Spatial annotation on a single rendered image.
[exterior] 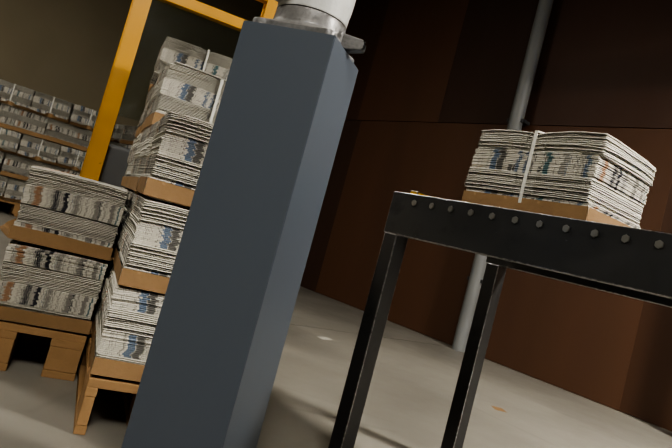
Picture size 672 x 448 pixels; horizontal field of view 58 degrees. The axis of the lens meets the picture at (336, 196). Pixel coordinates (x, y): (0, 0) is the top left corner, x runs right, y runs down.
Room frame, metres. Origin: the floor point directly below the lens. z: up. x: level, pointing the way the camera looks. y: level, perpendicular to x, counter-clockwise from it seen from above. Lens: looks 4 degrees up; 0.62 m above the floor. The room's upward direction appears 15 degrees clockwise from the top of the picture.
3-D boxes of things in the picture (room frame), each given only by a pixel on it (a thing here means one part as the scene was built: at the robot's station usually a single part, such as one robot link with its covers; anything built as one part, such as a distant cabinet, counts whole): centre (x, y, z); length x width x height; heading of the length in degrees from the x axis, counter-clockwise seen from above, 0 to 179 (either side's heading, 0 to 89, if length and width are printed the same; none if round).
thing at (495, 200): (1.74, -0.50, 0.83); 0.29 x 0.16 x 0.04; 129
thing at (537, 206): (1.56, -0.64, 0.83); 0.29 x 0.16 x 0.04; 129
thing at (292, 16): (1.26, 0.13, 1.03); 0.22 x 0.18 x 0.06; 74
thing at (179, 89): (2.25, 0.55, 0.95); 0.38 x 0.29 x 0.23; 113
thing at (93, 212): (2.20, 0.89, 0.30); 0.76 x 0.30 x 0.60; 21
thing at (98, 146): (3.10, 1.23, 0.92); 0.09 x 0.09 x 1.85; 21
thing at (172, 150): (2.14, 0.50, 0.42); 1.17 x 0.39 x 0.83; 21
